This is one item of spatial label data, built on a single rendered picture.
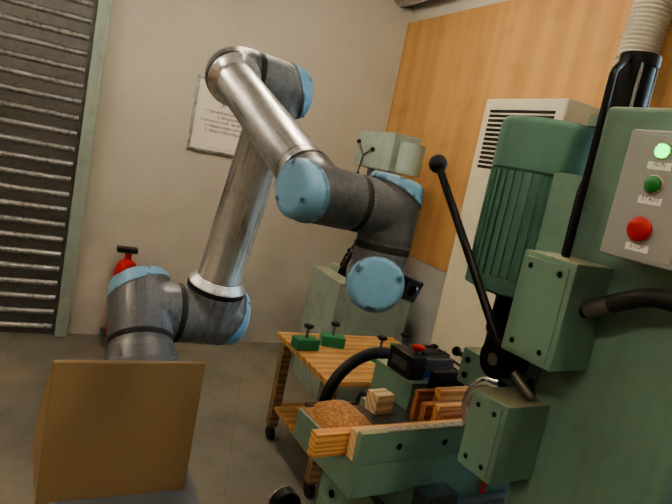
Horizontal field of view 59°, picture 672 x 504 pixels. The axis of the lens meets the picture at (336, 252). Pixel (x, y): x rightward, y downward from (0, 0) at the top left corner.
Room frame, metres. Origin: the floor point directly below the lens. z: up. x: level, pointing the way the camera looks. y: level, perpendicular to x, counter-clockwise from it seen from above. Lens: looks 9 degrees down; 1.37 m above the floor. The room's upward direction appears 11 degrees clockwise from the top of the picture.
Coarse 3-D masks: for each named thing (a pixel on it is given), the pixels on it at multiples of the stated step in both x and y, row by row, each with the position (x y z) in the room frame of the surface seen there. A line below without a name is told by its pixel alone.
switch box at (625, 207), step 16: (640, 144) 0.75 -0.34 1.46; (656, 144) 0.74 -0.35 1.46; (624, 160) 0.77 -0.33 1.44; (640, 160) 0.75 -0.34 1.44; (656, 160) 0.73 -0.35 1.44; (624, 176) 0.76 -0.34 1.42; (640, 176) 0.74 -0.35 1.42; (624, 192) 0.76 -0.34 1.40; (640, 192) 0.74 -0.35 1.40; (624, 208) 0.75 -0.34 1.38; (640, 208) 0.73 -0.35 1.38; (656, 208) 0.72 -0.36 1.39; (608, 224) 0.77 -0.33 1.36; (624, 224) 0.75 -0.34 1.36; (656, 224) 0.71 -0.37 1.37; (608, 240) 0.76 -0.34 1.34; (624, 240) 0.74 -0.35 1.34; (656, 240) 0.71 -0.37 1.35; (624, 256) 0.74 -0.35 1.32; (640, 256) 0.72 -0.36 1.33; (656, 256) 0.70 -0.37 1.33
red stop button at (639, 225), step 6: (630, 222) 0.73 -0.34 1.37; (636, 222) 0.72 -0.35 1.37; (642, 222) 0.72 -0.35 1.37; (648, 222) 0.71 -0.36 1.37; (630, 228) 0.73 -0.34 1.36; (636, 228) 0.72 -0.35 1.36; (642, 228) 0.71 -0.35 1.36; (648, 228) 0.71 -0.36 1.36; (630, 234) 0.73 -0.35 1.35; (636, 234) 0.72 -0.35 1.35; (642, 234) 0.71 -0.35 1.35; (648, 234) 0.71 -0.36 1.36; (636, 240) 0.72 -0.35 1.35; (642, 240) 0.72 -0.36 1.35
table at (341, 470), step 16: (304, 416) 1.04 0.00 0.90; (368, 416) 1.09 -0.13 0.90; (384, 416) 1.11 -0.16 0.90; (400, 416) 1.12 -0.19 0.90; (304, 432) 1.03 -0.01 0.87; (304, 448) 1.03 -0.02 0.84; (320, 464) 0.97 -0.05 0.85; (336, 464) 0.93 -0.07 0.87; (352, 464) 0.90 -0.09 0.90; (368, 464) 0.90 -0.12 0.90; (384, 464) 0.92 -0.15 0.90; (400, 464) 0.94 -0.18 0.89; (416, 464) 0.96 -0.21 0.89; (432, 464) 0.98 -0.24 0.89; (448, 464) 1.00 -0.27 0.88; (336, 480) 0.93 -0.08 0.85; (352, 480) 0.89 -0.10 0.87; (368, 480) 0.91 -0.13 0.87; (384, 480) 0.92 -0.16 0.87; (400, 480) 0.94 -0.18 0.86; (416, 480) 0.96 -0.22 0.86; (432, 480) 0.98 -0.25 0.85; (448, 480) 1.00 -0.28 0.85; (464, 480) 1.02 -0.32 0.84; (352, 496) 0.89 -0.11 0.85
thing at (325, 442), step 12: (432, 420) 1.04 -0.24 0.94; (312, 432) 0.90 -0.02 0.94; (324, 432) 0.90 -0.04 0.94; (336, 432) 0.91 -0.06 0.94; (348, 432) 0.92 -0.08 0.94; (312, 444) 0.89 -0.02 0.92; (324, 444) 0.90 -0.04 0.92; (336, 444) 0.91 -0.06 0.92; (312, 456) 0.89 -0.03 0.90; (324, 456) 0.90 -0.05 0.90
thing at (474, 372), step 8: (464, 352) 1.11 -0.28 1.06; (472, 352) 1.09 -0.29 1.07; (464, 360) 1.10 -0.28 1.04; (472, 360) 1.09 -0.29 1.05; (464, 368) 1.10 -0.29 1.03; (472, 368) 1.08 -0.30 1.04; (480, 368) 1.07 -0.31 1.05; (464, 376) 1.09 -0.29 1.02; (472, 376) 1.08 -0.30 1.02; (480, 376) 1.06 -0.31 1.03; (464, 384) 1.09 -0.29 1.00
